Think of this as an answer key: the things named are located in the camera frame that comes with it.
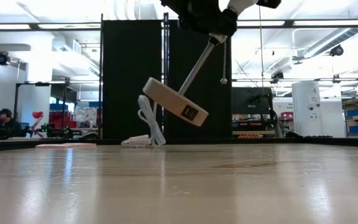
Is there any clear wrapper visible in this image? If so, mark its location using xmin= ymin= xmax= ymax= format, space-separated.
xmin=121 ymin=134 xmax=151 ymax=147

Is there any white cabinet machine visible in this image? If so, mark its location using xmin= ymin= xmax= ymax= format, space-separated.
xmin=291 ymin=81 xmax=347 ymax=138

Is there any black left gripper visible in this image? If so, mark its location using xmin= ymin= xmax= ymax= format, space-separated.
xmin=160 ymin=0 xmax=282 ymax=35

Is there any white lightbulb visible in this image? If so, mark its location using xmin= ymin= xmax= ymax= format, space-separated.
xmin=227 ymin=0 xmax=260 ymax=16

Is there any red desk lamp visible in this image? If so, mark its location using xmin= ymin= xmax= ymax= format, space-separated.
xmin=31 ymin=111 xmax=45 ymax=138

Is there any pink sticky note pad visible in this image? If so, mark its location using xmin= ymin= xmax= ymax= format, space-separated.
xmin=61 ymin=142 xmax=98 ymax=148
xmin=35 ymin=142 xmax=74 ymax=149

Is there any person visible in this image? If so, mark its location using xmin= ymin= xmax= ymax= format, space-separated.
xmin=0 ymin=108 xmax=22 ymax=139

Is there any black monitor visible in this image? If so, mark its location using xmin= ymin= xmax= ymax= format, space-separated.
xmin=231 ymin=86 xmax=273 ymax=115

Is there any black partition panel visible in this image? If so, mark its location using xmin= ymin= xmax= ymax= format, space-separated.
xmin=168 ymin=20 xmax=233 ymax=140
xmin=102 ymin=20 xmax=163 ymax=140

